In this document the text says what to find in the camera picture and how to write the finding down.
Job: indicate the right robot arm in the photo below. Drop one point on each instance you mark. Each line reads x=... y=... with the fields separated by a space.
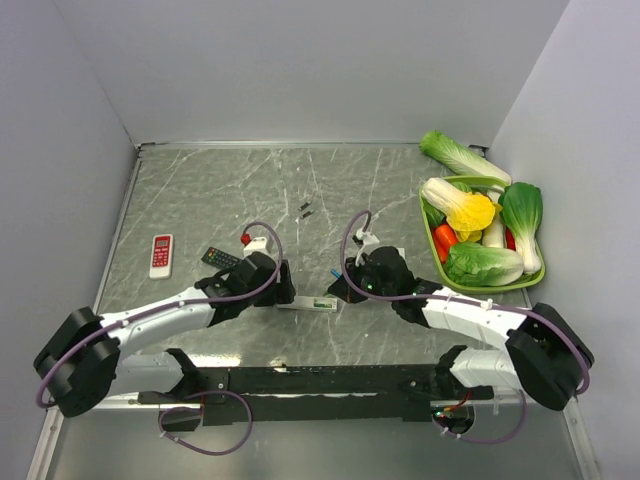
x=535 y=351

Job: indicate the orange carrot toy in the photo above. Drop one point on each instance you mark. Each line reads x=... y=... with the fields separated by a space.
x=444 y=238

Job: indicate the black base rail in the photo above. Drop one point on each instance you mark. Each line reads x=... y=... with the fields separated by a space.
x=311 y=393

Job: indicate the white slim remote control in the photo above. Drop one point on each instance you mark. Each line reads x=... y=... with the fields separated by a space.
x=305 y=303

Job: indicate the yellow white cabbage toy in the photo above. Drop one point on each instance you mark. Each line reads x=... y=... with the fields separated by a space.
x=468 y=214

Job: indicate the light green cabbage front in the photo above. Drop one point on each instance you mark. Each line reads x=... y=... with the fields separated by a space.
x=474 y=265

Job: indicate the white radish toy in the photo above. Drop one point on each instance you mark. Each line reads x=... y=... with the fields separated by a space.
x=494 y=234

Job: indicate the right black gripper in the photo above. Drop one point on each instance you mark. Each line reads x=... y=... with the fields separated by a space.
x=341 y=289

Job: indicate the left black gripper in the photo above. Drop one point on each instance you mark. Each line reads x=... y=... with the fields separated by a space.
x=280 y=292

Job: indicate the dark green bok choy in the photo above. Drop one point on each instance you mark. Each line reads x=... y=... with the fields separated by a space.
x=522 y=211

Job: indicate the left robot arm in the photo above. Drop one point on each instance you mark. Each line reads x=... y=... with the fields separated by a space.
x=91 y=357

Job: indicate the black TV remote control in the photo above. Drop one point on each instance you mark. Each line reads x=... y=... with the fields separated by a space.
x=219 y=259

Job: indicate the red white AC remote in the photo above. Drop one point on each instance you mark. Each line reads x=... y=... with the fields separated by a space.
x=161 y=259

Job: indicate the napa cabbage on table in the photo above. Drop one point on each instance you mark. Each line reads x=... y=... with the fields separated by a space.
x=459 y=159

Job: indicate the green plastic basket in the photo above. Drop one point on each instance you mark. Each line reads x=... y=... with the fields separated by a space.
x=492 y=188

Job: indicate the red pepper toy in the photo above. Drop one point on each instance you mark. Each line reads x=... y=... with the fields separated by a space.
x=510 y=240

